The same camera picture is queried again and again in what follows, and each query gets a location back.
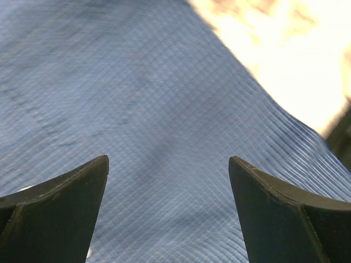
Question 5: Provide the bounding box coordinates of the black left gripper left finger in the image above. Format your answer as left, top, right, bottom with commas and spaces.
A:
1, 155, 109, 262

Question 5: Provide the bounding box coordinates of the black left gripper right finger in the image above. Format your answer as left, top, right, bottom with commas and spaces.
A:
229, 156, 350, 263

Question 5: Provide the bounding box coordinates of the blue checked shirt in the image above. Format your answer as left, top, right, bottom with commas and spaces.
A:
1, 1, 350, 262

